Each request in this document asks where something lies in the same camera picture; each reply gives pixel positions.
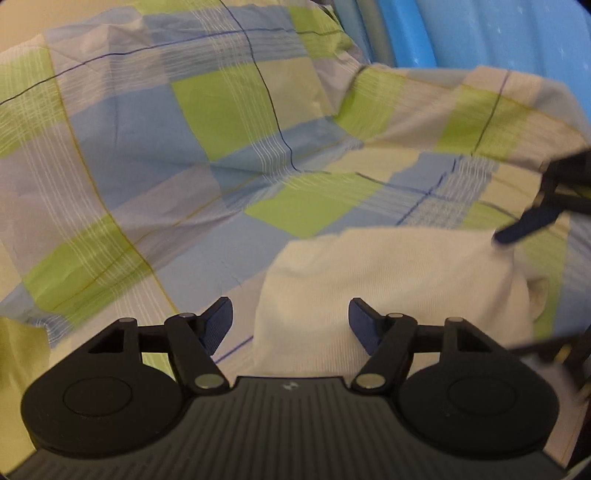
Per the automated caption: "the white garment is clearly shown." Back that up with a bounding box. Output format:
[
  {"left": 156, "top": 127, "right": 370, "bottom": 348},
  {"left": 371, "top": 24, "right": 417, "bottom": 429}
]
[{"left": 252, "top": 227, "right": 549, "bottom": 379}]

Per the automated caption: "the blue plastic storage bin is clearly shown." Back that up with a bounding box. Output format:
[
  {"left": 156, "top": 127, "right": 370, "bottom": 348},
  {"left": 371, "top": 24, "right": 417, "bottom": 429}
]
[{"left": 331, "top": 0, "right": 590, "bottom": 111}]

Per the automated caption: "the plaid green blue bedsheet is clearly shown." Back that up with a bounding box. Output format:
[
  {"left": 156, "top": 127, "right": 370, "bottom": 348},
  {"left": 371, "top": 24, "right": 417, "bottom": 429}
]
[{"left": 1, "top": 1, "right": 590, "bottom": 471}]

